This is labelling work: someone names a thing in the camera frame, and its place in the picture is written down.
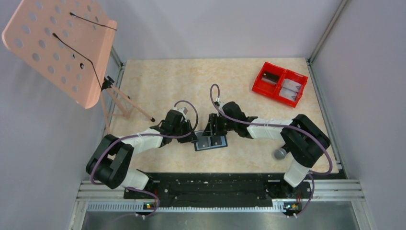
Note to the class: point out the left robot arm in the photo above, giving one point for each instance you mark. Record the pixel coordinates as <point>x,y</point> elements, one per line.
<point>110,163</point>

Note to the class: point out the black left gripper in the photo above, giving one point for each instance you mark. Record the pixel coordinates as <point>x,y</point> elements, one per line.
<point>187,124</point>

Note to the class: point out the pink music stand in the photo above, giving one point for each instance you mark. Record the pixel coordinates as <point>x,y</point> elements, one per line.
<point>66,41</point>

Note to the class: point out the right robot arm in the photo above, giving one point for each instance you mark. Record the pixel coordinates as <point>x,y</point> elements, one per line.
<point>302,138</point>

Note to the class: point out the blue leather card holder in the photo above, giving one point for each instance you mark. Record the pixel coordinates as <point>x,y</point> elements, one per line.
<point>209,148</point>

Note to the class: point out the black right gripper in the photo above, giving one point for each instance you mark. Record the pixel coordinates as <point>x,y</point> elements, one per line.
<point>214,131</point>

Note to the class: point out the black credit card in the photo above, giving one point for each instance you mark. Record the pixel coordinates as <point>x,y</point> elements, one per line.
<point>217,142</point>
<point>203,141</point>
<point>270,77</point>

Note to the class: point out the black microphone grey head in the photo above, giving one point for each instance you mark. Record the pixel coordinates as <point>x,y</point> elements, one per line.
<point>281,152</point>

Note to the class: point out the red double bin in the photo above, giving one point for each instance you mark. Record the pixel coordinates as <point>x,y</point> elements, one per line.
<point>272,91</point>

